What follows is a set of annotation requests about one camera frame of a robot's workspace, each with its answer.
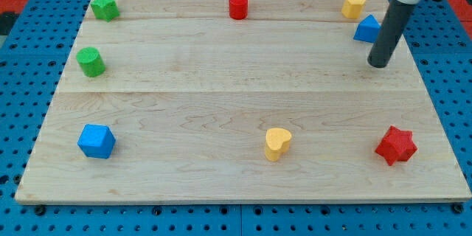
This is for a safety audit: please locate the blue triangle block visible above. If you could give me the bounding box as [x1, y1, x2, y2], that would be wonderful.
[353, 15, 381, 43]

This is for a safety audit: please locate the yellow hexagon block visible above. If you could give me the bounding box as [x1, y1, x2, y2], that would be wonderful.
[341, 0, 367, 19]

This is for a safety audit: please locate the yellow heart block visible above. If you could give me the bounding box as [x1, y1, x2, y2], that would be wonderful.
[264, 128, 292, 162]

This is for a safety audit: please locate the wooden board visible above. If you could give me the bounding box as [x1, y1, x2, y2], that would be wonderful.
[15, 0, 471, 205]

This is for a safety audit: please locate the red cylinder block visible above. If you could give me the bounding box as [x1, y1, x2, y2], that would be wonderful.
[229, 0, 249, 20]

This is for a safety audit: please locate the blue cube block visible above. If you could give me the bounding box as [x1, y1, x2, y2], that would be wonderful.
[77, 124, 116, 159]

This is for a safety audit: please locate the green cylinder block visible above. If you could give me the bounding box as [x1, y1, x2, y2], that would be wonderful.
[76, 46, 105, 77]

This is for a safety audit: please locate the green star block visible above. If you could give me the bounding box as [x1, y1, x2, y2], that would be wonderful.
[91, 0, 120, 22]

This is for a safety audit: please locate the red star block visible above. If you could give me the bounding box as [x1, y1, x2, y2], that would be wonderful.
[375, 125, 417, 166]

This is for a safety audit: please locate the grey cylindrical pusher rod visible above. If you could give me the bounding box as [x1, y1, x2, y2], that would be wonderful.
[367, 0, 415, 69]

